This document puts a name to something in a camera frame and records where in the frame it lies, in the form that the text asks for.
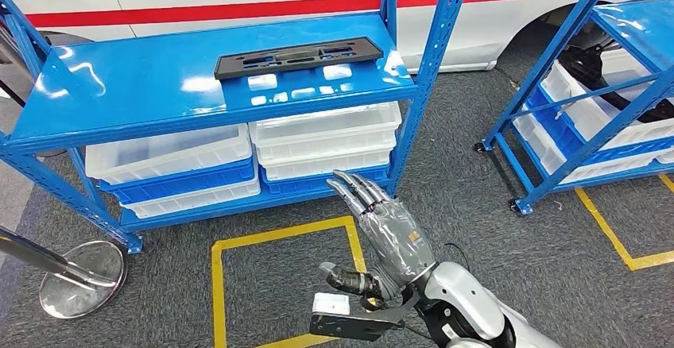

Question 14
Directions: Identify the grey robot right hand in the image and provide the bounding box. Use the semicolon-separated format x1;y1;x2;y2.
318;169;438;314

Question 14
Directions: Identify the yellow floor tape marking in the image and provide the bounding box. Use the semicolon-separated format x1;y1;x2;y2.
574;172;674;273
210;215;370;348

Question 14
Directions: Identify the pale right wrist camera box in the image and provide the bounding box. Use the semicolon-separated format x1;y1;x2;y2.
312;292;351;316

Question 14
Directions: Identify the chrome stanchion post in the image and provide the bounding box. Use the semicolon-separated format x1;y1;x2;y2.
0;224;129;320

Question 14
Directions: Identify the blue shelf rack with casters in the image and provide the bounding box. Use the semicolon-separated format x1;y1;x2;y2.
474;0;674;216

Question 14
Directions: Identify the black curved plastic part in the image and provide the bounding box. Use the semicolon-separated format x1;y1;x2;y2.
556;40;674;125

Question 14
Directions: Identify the blue metal shelf rack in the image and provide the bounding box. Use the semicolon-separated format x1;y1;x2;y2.
0;0;475;256

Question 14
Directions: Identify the black plastic panel part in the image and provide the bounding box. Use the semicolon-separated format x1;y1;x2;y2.
213;36;385;81

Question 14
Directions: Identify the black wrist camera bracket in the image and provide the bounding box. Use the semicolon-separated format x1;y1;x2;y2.
308;290;422;342

